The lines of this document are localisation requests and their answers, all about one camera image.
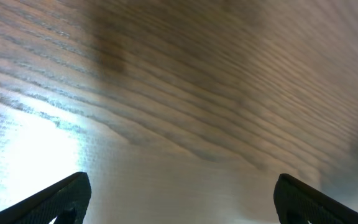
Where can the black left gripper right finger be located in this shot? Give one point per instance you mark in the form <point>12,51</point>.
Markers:
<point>298,203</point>

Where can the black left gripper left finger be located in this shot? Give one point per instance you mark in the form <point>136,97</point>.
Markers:
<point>63,202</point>

